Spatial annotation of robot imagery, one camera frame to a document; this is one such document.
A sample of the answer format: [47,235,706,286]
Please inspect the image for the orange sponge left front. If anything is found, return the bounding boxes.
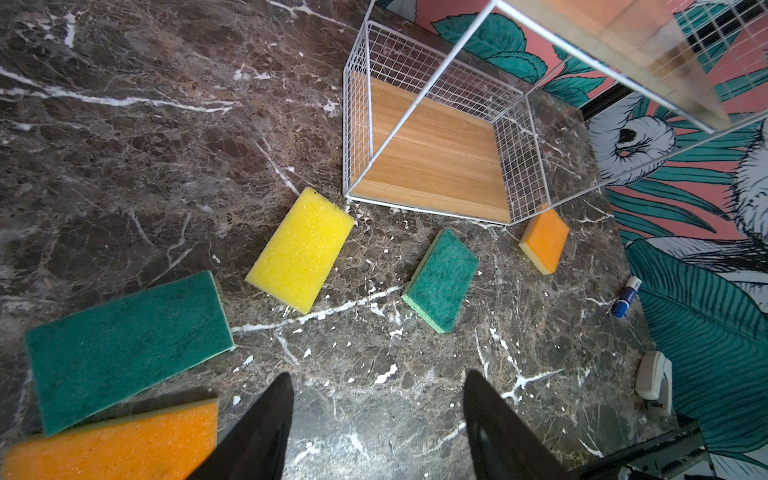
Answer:
[1,397,218,479]

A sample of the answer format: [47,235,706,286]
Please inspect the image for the dark green sponge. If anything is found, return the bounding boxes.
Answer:
[401,228,479,334]
[24,271,234,437]

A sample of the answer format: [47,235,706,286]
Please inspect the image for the white stapler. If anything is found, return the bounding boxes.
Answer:
[635,351,673,417]

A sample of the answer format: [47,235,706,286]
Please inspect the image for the orange sponge near shelf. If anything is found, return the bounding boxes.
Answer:
[518,209,570,275]

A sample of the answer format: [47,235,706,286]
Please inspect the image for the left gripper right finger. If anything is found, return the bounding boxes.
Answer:
[463,369,572,479]

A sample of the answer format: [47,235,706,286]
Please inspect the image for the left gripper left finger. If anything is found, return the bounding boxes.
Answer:
[189,372,294,479]

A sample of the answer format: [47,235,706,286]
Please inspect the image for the blue marker pen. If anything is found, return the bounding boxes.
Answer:
[611,276,642,318]

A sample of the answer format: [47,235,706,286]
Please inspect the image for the yellow sponge near shelf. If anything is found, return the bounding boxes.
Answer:
[245,187,354,314]

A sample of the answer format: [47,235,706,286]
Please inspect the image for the white wire three-tier shelf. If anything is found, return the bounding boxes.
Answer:
[343,19,750,236]

